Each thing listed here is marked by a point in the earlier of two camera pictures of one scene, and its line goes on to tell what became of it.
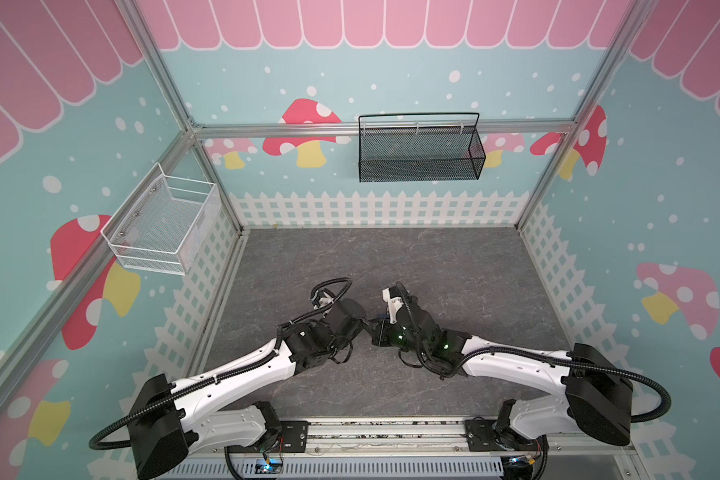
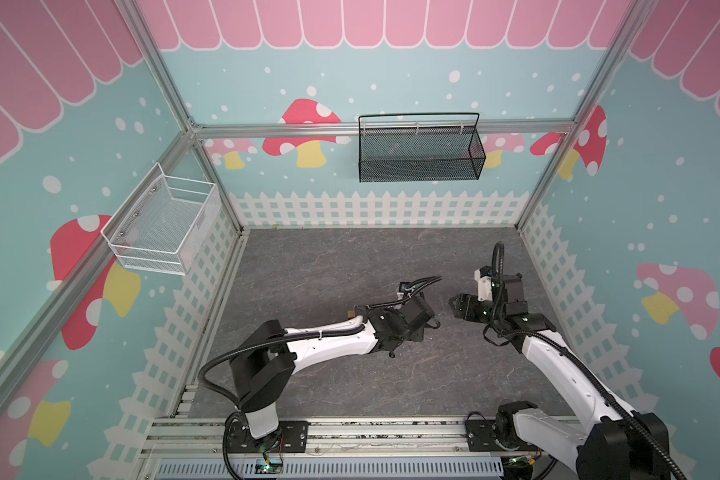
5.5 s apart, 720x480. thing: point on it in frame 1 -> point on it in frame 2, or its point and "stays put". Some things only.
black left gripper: [361, 328] -> [418, 336]
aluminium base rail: [406, 449] stays put
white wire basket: [164, 223] stays put
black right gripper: [393, 327] -> [473, 306]
